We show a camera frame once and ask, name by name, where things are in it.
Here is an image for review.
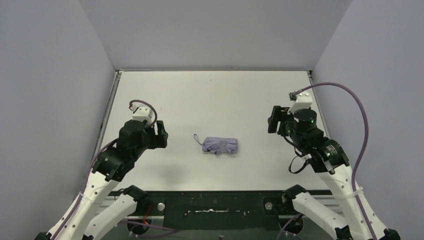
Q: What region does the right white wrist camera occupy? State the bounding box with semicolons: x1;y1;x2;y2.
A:
287;91;313;115

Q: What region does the black and lavender folding umbrella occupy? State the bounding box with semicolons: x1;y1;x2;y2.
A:
193;133;239;155

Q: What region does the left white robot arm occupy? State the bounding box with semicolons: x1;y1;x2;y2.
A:
35;119;169;240

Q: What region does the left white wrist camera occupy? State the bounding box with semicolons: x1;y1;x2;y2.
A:
128;102;158;126

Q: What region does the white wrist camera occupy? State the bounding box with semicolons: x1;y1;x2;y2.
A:
128;102;158;126
287;91;313;115

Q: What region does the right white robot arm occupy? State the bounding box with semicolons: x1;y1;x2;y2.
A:
267;105;401;240

